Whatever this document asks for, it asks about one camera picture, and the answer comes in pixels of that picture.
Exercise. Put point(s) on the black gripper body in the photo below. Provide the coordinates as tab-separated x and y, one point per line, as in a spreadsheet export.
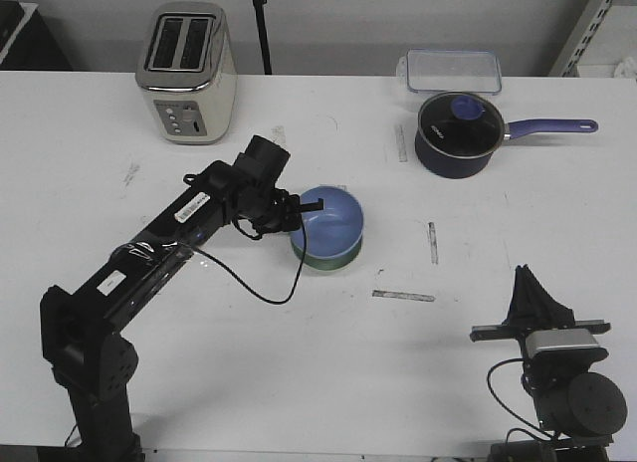
551	355
282	215

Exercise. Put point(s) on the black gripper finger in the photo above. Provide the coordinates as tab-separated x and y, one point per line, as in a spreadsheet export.
311	206
546	312
520	310

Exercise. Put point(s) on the blue bowl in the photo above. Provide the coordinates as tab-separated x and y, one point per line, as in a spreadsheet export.
334	232

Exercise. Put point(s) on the green bowl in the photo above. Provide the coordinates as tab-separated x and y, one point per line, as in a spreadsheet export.
329	264

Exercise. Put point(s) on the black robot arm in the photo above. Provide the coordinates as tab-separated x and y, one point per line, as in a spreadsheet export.
81	332
578	411

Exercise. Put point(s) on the dark blue saucepan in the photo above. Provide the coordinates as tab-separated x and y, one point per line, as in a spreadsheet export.
456	167

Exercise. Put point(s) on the glass pot lid blue knob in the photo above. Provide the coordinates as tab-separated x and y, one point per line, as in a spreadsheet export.
461	125

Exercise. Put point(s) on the cream and chrome toaster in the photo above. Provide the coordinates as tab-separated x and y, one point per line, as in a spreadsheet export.
186	72

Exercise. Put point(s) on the clear plastic food container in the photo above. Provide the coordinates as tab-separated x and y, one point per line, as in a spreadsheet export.
424	71

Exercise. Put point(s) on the black tripod pole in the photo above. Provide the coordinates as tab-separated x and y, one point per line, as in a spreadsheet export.
259	8

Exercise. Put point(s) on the white crumpled cloth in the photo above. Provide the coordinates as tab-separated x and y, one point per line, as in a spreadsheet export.
626	69

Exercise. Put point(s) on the grey metal shelf upright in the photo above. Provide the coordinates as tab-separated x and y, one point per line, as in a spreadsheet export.
580	37

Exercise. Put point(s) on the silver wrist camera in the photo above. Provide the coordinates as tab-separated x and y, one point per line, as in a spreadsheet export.
559	340

